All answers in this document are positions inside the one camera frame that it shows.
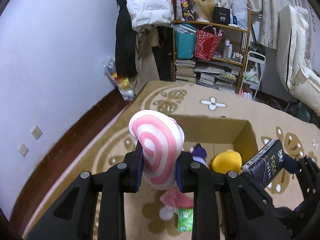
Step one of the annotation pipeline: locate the black Face tissue pack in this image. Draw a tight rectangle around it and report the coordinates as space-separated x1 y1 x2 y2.
242 139 284 188

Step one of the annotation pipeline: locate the yellow plush toy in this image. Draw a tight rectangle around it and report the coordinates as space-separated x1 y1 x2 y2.
208 150 242 174

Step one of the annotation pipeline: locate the beige patterned carpet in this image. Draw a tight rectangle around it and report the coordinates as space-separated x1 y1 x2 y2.
23 81 319 239

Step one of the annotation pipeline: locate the green tissue pack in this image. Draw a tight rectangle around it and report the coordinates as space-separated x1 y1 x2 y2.
177 209 194 232

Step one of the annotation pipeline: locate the pink cloth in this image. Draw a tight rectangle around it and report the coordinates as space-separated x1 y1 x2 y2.
159 187 194 220

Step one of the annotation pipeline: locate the purple plush doll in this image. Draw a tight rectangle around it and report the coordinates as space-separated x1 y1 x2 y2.
189 143 207 167

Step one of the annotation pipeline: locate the open cardboard box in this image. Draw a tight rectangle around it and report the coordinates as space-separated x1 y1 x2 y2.
172 115 258 164

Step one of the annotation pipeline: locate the white folded mattress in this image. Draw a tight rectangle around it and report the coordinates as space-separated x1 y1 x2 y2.
276 5 319 114

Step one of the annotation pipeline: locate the stack of books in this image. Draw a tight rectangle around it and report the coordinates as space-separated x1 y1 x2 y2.
175 58 241 93

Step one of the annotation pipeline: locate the plastic bag of toys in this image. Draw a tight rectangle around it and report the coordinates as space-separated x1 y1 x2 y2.
103 55 135 101

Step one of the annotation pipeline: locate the wooden bookshelf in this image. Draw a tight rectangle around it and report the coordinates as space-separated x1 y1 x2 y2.
173 8 252 92

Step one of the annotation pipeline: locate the red gift bag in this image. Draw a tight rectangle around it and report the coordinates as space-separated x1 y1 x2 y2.
194 25 224 61

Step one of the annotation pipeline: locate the black hanging coat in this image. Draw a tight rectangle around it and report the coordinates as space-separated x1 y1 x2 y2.
115 0 137 78

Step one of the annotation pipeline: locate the teal bag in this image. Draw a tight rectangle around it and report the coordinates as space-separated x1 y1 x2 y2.
174 23 196 60

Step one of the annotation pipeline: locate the black box marked 40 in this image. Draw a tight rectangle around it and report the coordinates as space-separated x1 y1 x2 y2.
213 7 231 25

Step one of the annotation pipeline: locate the blonde wig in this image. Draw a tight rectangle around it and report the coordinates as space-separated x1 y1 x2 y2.
194 0 216 22

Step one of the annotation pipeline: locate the colourful halloween bag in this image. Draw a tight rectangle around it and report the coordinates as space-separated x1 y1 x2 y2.
174 0 195 22

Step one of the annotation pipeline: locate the white puffer jacket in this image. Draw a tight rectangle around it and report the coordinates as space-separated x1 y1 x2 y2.
126 0 174 32

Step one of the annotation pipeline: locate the wall socket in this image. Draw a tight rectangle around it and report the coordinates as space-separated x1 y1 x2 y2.
17 144 29 158
30 125 43 140

